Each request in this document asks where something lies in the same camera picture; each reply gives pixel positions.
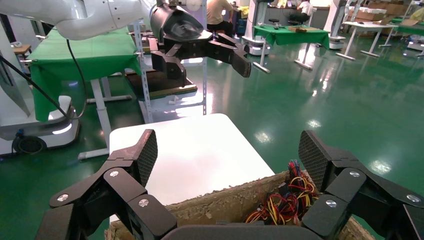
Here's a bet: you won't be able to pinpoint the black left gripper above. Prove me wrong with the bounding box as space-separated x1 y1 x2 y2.
148 3 253 89

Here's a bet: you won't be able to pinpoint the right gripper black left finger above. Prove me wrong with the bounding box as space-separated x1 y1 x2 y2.
34 129 179 240

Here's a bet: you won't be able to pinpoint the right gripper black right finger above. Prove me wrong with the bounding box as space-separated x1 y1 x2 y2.
298 129 424 240

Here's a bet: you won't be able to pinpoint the dark wooden board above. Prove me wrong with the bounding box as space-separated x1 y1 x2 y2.
125 67 199 100

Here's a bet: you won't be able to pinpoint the person in tan shirt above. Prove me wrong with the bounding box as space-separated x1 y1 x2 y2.
205 0 235 37

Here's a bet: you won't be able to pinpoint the blue bin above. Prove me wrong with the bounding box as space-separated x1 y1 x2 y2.
235 18 249 36

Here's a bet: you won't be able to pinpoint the white perforated metal rack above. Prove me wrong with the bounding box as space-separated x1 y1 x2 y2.
127 0 209 125

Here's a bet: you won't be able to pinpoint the worn brown cardboard box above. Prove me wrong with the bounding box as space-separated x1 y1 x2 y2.
104 169 377 240

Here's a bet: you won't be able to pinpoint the flat cardboard piece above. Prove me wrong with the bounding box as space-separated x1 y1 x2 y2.
288 25 319 34

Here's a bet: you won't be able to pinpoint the person in white shirt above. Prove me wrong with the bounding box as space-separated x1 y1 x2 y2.
288 0 316 26

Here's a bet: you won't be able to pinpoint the large green tablecloth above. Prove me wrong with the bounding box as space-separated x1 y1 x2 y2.
28 27 143 123

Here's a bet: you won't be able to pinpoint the white table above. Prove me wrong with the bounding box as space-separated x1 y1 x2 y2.
336 20 398 62

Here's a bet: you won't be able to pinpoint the small wooden side table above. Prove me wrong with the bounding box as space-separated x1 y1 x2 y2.
11 41 33 67

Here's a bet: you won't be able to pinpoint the stacked cardboard boxes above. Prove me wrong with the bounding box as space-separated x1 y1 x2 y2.
347 6 388 22

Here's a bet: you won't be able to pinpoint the multicoloured wire bundle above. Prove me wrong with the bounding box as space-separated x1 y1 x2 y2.
278 159 321 213

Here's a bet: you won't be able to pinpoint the white table leg frame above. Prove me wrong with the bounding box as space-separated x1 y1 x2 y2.
77 76 133 162
252 43 316 74

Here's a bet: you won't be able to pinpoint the curved black cable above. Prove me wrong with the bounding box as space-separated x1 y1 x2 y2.
65 39 89 121

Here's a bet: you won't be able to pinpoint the straight black cable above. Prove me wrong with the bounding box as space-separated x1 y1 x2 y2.
0 54 70 118

